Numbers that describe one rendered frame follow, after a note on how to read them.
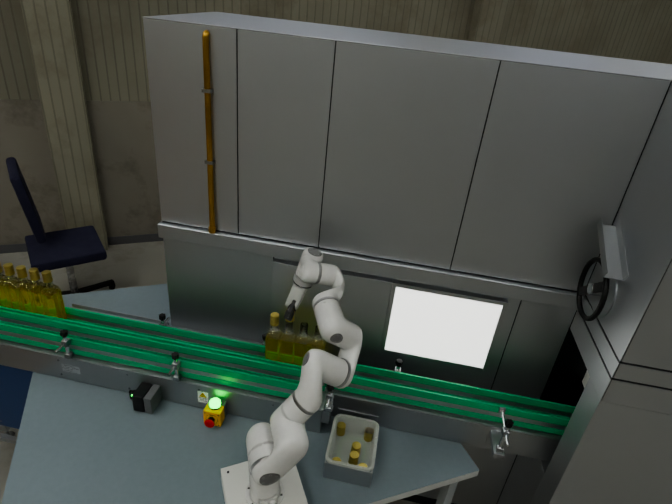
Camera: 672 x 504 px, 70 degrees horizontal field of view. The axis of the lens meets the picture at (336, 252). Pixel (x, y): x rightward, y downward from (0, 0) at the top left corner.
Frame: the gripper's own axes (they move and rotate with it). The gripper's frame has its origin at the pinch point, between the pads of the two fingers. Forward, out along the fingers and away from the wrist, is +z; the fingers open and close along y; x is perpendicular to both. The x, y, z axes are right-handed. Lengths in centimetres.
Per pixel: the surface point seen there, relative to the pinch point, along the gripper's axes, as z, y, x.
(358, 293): -11.6, -12.5, 21.2
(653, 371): -49, 20, 105
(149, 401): 47, 24, -36
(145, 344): 38, 7, -49
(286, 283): -3.0, -11.9, -6.3
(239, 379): 28.8, 13.7, -8.0
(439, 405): 11, 3, 67
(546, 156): -85, -17, 57
